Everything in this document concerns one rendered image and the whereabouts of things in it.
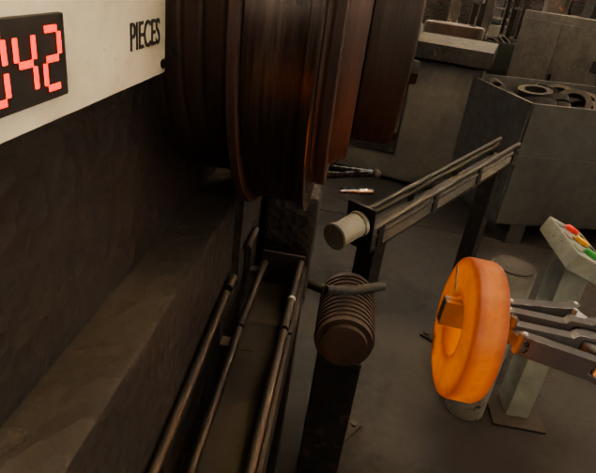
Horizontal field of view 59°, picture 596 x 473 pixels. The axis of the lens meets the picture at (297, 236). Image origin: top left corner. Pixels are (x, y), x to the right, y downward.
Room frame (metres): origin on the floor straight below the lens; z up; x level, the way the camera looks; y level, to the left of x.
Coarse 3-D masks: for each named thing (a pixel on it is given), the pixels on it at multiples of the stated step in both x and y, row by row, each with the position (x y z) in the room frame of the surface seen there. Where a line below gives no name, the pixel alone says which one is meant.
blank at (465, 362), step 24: (480, 264) 0.49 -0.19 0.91; (456, 288) 0.52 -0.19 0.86; (480, 288) 0.45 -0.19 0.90; (504, 288) 0.46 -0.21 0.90; (480, 312) 0.43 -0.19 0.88; (504, 312) 0.44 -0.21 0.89; (456, 336) 0.51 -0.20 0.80; (480, 336) 0.42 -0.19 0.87; (504, 336) 0.42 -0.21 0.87; (432, 360) 0.51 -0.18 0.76; (456, 360) 0.44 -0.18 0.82; (480, 360) 0.41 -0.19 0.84; (456, 384) 0.41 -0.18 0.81; (480, 384) 0.41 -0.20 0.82
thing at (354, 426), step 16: (496, 176) 1.60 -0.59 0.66; (480, 192) 1.62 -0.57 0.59; (496, 192) 1.63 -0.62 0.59; (480, 208) 1.61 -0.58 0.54; (480, 224) 1.60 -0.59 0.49; (464, 240) 1.62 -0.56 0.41; (480, 240) 1.63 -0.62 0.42; (368, 256) 1.09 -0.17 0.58; (464, 256) 1.61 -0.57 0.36; (352, 272) 1.11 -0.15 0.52; (368, 272) 1.09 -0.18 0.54; (432, 336) 1.62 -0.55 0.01; (352, 432) 1.10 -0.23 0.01
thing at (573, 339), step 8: (512, 320) 0.47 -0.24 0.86; (512, 328) 0.46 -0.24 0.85; (520, 328) 0.46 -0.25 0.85; (528, 328) 0.46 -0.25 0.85; (536, 328) 0.47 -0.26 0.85; (544, 328) 0.47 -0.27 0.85; (552, 328) 0.47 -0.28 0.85; (544, 336) 0.46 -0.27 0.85; (552, 336) 0.46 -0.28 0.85; (560, 336) 0.46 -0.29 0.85; (568, 336) 0.46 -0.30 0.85; (576, 336) 0.46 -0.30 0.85; (584, 336) 0.46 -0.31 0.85; (592, 336) 0.46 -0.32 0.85; (528, 344) 0.46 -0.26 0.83; (568, 344) 0.46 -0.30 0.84; (576, 344) 0.46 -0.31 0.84
